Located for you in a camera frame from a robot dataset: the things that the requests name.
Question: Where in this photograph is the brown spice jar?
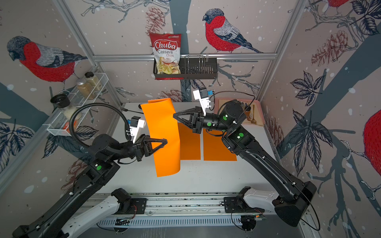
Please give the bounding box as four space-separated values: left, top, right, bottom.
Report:
76 79 96 100

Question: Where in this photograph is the small red packet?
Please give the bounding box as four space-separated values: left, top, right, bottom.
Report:
63 121 70 133

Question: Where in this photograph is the black lid rice jar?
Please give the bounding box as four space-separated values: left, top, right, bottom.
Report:
50 94 78 120

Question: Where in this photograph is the tan spice jar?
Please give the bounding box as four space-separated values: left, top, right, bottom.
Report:
85 72 103 91

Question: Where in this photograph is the pink tray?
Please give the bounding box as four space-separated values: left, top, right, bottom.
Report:
213 97 266 127

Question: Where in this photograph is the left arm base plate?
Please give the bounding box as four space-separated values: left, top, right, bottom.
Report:
121 198 148 215

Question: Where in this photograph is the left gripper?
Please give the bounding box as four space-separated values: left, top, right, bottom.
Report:
109 134 166 164

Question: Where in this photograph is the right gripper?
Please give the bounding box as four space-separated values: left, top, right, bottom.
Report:
175 107 233 137

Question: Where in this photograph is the black wire wall basket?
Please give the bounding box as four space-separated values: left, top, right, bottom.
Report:
153 56 218 80

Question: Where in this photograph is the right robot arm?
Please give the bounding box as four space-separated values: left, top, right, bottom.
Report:
173 100 317 227

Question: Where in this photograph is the clear acrylic wall shelf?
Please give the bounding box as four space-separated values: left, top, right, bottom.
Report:
47 73 109 136

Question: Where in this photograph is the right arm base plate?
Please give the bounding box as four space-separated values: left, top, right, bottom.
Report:
222 197 265 214

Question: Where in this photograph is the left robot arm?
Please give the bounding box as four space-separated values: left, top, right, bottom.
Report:
12 134 168 238

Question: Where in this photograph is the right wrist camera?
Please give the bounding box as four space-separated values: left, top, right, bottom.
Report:
192 87 212 116

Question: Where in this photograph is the black fork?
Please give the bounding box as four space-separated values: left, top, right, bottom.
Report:
120 108 144 115

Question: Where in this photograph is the orange paper sheet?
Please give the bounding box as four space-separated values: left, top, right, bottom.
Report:
178 123 201 160
141 98 181 177
203 130 237 161

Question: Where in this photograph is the red cassava chips bag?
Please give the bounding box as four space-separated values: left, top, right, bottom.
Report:
149 33 183 80

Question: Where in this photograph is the left black corrugated cable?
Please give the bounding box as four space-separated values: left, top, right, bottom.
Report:
69 103 132 148

